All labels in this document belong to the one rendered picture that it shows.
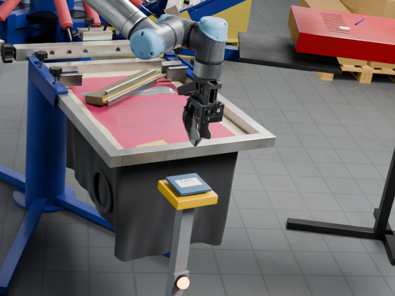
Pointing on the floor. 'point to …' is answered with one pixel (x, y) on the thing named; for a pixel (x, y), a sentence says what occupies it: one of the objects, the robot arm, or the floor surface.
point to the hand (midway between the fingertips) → (194, 140)
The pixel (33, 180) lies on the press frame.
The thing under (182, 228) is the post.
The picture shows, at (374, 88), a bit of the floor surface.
